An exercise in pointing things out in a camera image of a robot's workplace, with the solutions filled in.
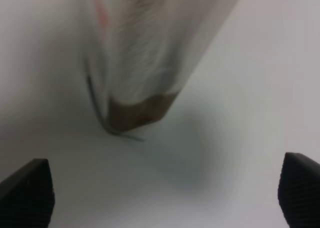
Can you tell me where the plastic drink bottle brown liquid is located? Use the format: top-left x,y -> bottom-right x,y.
81,0 -> 238,137

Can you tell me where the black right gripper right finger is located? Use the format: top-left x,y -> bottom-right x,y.
277,152 -> 320,228

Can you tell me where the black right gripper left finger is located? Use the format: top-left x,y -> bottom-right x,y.
0,158 -> 55,228

